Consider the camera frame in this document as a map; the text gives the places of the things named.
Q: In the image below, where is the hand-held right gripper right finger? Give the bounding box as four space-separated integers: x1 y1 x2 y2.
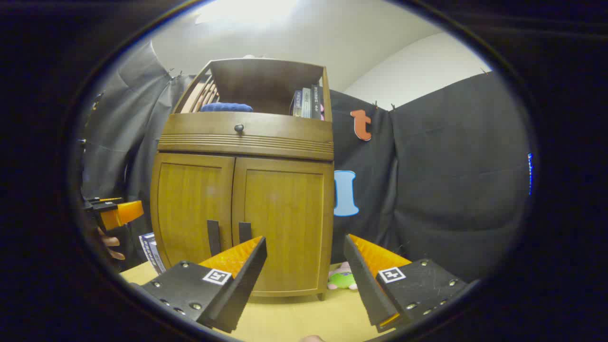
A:
343 234 475 333

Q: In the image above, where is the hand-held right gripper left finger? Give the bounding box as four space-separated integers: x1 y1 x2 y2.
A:
128 235 268 334

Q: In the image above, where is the wooden cabinet door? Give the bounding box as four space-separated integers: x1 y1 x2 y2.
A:
150 152 236 276
232 157 335 298

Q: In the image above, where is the wooden double-door shoe cabinet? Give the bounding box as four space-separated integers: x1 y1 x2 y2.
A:
150 58 335 301

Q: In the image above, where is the wooden cabinet drawer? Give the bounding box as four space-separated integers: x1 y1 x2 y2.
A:
161 112 334 143

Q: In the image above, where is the pink and green plush toy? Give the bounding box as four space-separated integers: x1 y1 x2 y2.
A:
328 262 358 291

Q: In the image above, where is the pale spine book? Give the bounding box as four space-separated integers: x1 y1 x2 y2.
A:
139 232 157 266

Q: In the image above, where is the blue spine book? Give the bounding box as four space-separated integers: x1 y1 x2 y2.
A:
147 236 167 275

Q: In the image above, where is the folded blue cloth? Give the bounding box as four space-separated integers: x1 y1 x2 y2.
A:
199 103 254 113

